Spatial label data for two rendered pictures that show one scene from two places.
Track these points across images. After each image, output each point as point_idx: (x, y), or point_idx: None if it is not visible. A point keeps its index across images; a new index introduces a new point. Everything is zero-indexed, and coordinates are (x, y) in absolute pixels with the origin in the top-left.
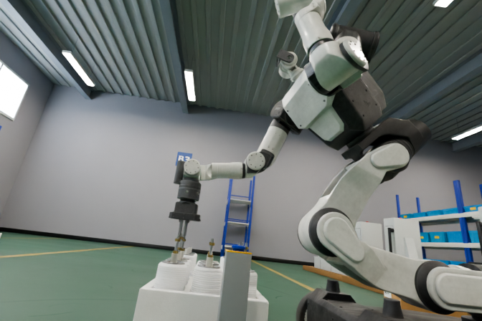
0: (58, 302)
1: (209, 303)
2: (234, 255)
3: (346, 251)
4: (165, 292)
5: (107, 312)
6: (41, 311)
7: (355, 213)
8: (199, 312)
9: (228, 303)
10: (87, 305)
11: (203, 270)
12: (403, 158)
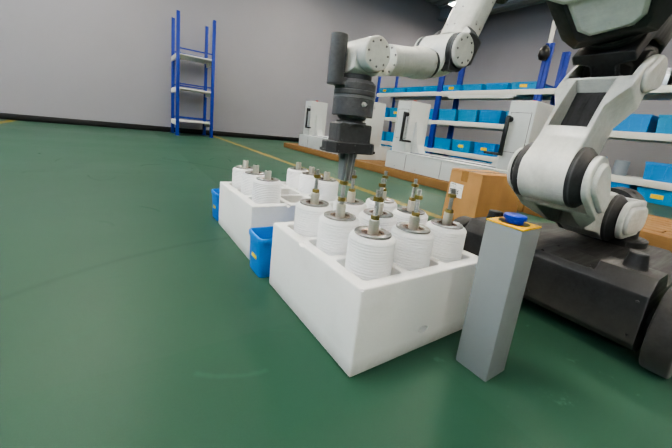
0: (71, 286)
1: (437, 280)
2: (528, 234)
3: (601, 203)
4: (393, 284)
5: (183, 282)
6: (70, 319)
7: (598, 151)
8: (428, 293)
9: (512, 293)
10: (132, 277)
11: (422, 239)
12: (661, 79)
